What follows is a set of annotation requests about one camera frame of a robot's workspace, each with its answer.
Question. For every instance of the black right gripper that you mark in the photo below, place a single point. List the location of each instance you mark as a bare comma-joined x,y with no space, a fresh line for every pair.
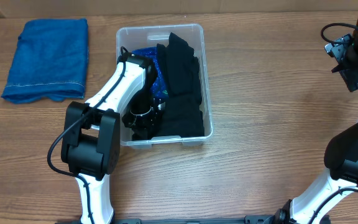
348,74

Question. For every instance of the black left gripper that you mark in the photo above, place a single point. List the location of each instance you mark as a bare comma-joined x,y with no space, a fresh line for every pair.
145,129

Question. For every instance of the blue green glitter cloth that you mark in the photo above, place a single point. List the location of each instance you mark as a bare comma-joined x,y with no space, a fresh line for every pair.
158,89

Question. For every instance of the black cloth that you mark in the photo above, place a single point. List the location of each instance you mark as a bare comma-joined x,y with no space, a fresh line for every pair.
182,69
162,62
182,117

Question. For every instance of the blue denim cloth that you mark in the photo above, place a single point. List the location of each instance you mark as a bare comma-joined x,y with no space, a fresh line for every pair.
50,61

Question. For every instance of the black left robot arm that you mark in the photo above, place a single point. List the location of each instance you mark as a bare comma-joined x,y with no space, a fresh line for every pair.
91,139

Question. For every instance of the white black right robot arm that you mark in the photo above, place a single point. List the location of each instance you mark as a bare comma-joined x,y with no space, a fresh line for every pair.
340,176

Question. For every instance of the clear plastic storage bin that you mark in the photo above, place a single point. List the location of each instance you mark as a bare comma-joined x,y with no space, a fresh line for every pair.
134,38

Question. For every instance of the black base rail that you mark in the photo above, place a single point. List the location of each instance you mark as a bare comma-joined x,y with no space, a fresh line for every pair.
248,219

